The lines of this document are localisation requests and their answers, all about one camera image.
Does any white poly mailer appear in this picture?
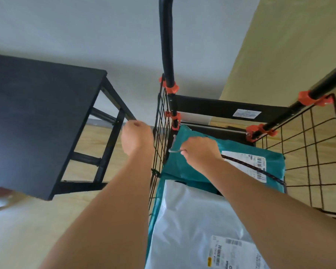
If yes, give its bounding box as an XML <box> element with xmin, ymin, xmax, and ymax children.
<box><xmin>145</xmin><ymin>179</ymin><xmax>270</xmax><ymax>269</ymax></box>

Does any beige cabinet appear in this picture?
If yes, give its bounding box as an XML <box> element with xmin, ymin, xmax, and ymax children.
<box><xmin>210</xmin><ymin>0</ymin><xmax>336</xmax><ymax>130</ymax></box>

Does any person's left hand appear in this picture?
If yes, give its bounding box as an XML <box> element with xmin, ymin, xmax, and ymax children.
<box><xmin>120</xmin><ymin>120</ymin><xmax>155</xmax><ymax>157</ymax></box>

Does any person's left forearm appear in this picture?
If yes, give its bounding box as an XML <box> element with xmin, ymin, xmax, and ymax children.
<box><xmin>39</xmin><ymin>148</ymin><xmax>155</xmax><ymax>269</ymax></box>

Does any person's right forearm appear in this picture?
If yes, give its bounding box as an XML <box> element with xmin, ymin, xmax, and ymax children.
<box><xmin>204</xmin><ymin>158</ymin><xmax>336</xmax><ymax>269</ymax></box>

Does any black low metal table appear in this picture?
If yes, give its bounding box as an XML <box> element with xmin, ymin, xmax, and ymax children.
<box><xmin>0</xmin><ymin>53</ymin><xmax>137</xmax><ymax>201</ymax></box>

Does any bungee cord with hook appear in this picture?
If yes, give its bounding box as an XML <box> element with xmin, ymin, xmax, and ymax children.
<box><xmin>168</xmin><ymin>134</ymin><xmax>286</xmax><ymax>187</ymax></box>

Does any plain teal package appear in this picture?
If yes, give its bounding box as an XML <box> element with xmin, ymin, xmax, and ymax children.
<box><xmin>161</xmin><ymin>124</ymin><xmax>286</xmax><ymax>194</ymax></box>

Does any black wire mesh cart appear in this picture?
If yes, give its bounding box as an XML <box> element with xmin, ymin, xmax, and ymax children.
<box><xmin>148</xmin><ymin>0</ymin><xmax>336</xmax><ymax>269</ymax></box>

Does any person's right hand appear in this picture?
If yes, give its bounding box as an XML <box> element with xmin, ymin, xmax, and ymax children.
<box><xmin>180</xmin><ymin>136</ymin><xmax>224</xmax><ymax>174</ymax></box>

